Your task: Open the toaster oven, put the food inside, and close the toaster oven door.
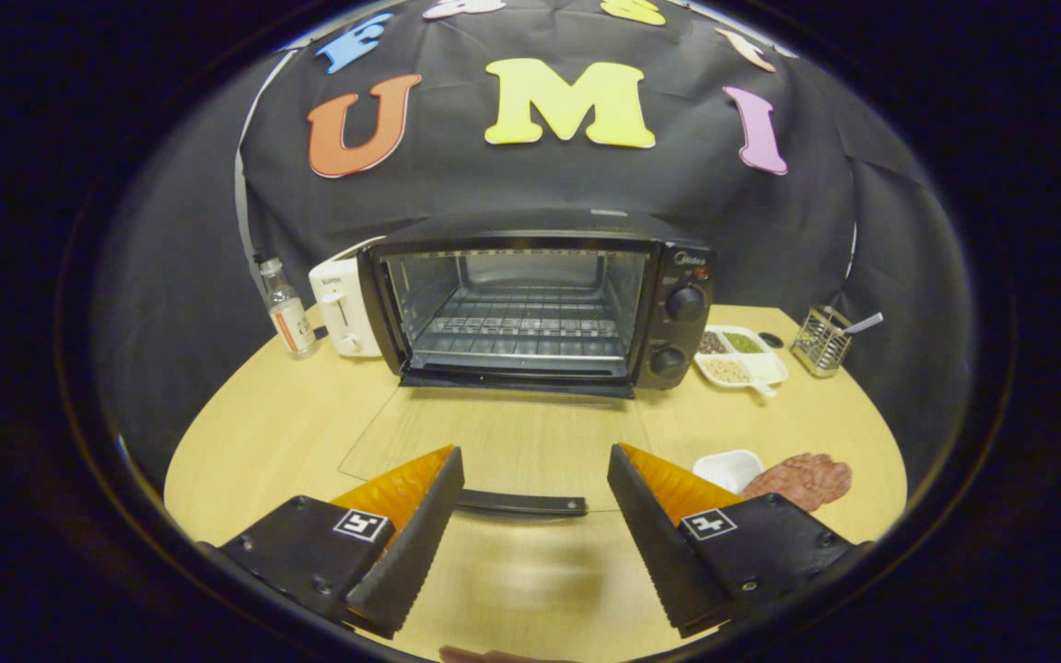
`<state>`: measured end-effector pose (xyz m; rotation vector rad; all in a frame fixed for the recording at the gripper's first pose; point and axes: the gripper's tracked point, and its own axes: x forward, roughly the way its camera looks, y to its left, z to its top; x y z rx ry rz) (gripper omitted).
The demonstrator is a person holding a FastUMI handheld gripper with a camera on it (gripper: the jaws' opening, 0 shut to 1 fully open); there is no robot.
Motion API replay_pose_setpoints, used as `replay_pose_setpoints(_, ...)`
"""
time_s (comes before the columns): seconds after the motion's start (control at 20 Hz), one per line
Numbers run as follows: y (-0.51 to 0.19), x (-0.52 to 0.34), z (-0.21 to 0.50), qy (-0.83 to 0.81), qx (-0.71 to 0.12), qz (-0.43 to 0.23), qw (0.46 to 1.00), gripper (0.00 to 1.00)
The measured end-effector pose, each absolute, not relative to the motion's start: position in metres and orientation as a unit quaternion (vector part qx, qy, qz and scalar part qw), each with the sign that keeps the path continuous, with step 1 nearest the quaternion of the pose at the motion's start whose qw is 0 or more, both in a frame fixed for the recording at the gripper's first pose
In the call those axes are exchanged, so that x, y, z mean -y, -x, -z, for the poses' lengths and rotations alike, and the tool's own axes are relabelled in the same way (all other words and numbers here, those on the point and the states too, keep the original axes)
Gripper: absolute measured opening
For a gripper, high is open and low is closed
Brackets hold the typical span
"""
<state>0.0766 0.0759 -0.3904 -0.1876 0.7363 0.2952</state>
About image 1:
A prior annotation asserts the black toaster oven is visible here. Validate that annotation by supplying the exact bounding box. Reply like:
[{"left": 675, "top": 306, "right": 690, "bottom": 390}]
[{"left": 339, "top": 208, "right": 716, "bottom": 518}]

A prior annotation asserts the white divided dish with beans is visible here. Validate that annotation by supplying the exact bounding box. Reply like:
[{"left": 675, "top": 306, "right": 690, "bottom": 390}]
[{"left": 694, "top": 325, "right": 789, "bottom": 399}]

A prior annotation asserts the white bread toaster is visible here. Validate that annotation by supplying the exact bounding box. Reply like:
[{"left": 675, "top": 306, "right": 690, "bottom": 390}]
[{"left": 309, "top": 237, "right": 386, "bottom": 358}]

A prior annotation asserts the clear bottle with orange label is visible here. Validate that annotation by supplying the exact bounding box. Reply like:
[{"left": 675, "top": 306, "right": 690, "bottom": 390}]
[{"left": 259, "top": 257, "right": 319, "bottom": 360}]

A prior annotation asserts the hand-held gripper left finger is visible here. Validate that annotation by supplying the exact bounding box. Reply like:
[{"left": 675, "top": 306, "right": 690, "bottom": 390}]
[{"left": 199, "top": 446, "right": 465, "bottom": 640}]

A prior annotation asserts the metal wire utensil holder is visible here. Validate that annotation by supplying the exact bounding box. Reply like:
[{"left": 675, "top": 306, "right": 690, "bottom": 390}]
[{"left": 790, "top": 306, "right": 854, "bottom": 379}]

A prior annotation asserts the reddish brown meat slice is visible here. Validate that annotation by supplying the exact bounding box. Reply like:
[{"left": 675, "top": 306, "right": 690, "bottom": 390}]
[{"left": 740, "top": 452, "right": 853, "bottom": 513}]

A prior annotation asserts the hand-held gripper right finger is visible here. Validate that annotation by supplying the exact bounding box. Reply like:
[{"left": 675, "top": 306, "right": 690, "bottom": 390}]
[{"left": 608, "top": 443, "right": 872, "bottom": 638}]

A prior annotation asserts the small white rectangular plate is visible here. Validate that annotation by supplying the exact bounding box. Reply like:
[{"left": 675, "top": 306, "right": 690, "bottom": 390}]
[{"left": 693, "top": 449, "right": 765, "bottom": 495}]

